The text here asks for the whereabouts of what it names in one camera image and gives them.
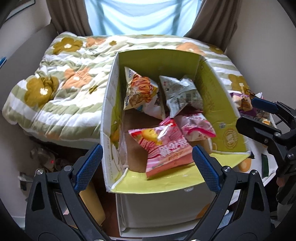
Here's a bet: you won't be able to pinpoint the pink striped snack bag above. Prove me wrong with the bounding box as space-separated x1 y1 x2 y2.
128 118 193 179

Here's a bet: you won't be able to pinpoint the person's right hand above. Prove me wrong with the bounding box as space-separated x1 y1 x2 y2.
276 177 286 188

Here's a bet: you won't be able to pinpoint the persimmon print white sheet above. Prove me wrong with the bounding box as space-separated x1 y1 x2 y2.
227 91 278 186

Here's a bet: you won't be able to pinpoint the purple snack bag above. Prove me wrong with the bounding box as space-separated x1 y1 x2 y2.
229 91 270 121

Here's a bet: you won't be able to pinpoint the white storage box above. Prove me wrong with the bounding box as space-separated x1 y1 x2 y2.
115 180 241 238

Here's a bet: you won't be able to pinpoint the pink white snack bag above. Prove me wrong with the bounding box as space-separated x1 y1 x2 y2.
174 113 216 142

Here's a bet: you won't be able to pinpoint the green cardboard snack box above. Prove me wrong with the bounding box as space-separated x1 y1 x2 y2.
100 49 250 194

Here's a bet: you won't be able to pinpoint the newspaper print snack bag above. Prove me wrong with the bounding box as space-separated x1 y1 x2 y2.
159 75 203 118

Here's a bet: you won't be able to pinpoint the floral striped quilt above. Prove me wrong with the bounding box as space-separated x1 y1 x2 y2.
2 32 247 146

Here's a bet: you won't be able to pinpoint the white snack bag black letters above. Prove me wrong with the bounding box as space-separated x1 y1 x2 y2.
142 91 165 120

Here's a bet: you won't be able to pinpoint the brown drape right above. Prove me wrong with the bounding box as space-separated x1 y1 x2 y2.
185 0 242 51

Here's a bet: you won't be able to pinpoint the brown drape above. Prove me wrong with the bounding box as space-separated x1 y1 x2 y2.
185 0 242 51
46 0 93 36

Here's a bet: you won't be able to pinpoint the orange cheese stick snack bag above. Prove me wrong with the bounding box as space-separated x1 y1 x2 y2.
124 67 159 110

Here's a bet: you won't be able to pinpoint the light blue window curtain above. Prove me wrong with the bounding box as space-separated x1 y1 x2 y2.
85 0 202 37

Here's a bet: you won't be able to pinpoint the grey headboard panel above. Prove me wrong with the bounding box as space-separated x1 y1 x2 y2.
1 23 58 108

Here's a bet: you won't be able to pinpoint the blue white item on headboard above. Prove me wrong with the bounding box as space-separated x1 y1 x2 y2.
0 57 7 68

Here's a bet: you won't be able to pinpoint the brown drape left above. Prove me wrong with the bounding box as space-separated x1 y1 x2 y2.
46 0 93 36

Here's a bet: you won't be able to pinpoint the framed city picture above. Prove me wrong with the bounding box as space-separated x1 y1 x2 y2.
1 0 36 23

